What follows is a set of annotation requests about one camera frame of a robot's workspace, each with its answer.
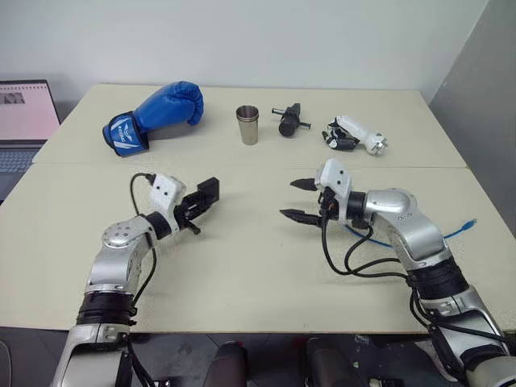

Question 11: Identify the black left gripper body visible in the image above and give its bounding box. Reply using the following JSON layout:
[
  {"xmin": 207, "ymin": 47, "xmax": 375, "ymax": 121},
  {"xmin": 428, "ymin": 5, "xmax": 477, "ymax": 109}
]
[{"xmin": 174, "ymin": 188, "xmax": 202, "ymax": 236}]

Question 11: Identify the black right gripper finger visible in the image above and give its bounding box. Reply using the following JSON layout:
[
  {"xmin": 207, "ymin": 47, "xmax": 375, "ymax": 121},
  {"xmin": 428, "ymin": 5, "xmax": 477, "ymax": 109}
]
[
  {"xmin": 279, "ymin": 208, "xmax": 324, "ymax": 227},
  {"xmin": 289, "ymin": 177, "xmax": 322, "ymax": 193}
]

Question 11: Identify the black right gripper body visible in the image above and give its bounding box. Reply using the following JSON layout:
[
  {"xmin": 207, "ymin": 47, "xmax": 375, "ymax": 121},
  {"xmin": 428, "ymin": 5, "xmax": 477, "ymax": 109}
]
[{"xmin": 316, "ymin": 185, "xmax": 338, "ymax": 223}]

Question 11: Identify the spare black gripper unit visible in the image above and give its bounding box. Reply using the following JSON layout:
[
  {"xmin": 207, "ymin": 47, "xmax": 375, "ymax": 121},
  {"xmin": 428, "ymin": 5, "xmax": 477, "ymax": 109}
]
[{"xmin": 271, "ymin": 102, "xmax": 313, "ymax": 139}]

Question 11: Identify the spare white robot hand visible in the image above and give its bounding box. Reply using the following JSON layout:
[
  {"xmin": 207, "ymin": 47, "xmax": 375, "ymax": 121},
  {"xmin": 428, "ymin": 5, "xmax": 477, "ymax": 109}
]
[{"xmin": 320, "ymin": 114, "xmax": 390, "ymax": 158}]

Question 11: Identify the stainless steel cup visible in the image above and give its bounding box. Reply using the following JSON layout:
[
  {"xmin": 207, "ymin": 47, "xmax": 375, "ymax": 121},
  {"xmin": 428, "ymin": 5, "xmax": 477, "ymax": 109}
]
[{"xmin": 236, "ymin": 111, "xmax": 260, "ymax": 146}]

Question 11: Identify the blue boxing glove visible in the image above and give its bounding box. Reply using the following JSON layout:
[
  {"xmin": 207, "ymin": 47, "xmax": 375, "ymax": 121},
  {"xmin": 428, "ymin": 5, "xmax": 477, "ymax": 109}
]
[{"xmin": 101, "ymin": 81, "xmax": 206, "ymax": 158}]

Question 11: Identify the dark rounded shape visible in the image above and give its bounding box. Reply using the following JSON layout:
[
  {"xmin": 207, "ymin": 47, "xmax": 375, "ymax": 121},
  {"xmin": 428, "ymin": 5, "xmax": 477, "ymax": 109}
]
[
  {"xmin": 303, "ymin": 337, "xmax": 352, "ymax": 387},
  {"xmin": 212, "ymin": 339, "xmax": 250, "ymax": 387}
]

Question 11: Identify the grey laptop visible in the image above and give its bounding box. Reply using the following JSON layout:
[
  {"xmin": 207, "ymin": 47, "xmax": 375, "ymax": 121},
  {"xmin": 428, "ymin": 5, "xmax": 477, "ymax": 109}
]
[{"xmin": 0, "ymin": 78, "xmax": 62, "ymax": 203}]

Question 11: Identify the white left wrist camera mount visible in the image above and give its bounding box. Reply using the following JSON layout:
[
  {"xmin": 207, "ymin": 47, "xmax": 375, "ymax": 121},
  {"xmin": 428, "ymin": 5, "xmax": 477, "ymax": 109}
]
[{"xmin": 149, "ymin": 173, "xmax": 188, "ymax": 235}]

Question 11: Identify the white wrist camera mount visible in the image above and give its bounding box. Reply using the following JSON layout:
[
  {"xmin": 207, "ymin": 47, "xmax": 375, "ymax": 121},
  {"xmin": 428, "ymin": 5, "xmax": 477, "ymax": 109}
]
[
  {"xmin": 149, "ymin": 173, "xmax": 188, "ymax": 235},
  {"xmin": 314, "ymin": 157, "xmax": 354, "ymax": 223}
]

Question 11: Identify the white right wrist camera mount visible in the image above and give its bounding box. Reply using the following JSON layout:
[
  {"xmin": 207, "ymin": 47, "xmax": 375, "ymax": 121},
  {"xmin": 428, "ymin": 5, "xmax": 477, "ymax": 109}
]
[{"xmin": 314, "ymin": 157, "xmax": 354, "ymax": 223}]

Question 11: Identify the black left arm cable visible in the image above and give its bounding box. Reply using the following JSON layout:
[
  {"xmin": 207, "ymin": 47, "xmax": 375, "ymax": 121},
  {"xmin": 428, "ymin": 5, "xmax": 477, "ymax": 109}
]
[{"xmin": 120, "ymin": 172, "xmax": 160, "ymax": 387}]

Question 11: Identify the blue Ethernet cable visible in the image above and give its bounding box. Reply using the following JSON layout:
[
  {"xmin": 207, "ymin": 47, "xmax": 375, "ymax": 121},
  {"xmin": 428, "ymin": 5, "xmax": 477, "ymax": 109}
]
[{"xmin": 344, "ymin": 217, "xmax": 479, "ymax": 249}]

